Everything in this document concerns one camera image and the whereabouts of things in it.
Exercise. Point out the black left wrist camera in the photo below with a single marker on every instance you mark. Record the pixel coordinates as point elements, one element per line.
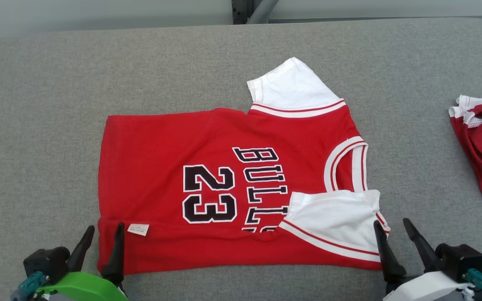
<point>46,261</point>

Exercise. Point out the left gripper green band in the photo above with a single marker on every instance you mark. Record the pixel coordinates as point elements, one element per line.
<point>84,288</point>

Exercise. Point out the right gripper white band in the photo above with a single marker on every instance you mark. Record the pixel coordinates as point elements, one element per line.
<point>425,288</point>

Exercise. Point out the red Bulls 23 jersey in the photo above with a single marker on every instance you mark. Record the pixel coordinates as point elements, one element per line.
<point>149,167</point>

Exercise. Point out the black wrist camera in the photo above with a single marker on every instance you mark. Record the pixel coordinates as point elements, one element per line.
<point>46,261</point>
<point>460,259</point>

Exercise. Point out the grey fabric sofa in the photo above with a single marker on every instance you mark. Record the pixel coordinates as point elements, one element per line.
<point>241,46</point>

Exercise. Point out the grey metal post with hinge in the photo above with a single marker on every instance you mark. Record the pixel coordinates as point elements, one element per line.
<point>245,10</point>

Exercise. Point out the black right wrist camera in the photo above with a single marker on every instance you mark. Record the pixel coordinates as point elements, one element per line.
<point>460,259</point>

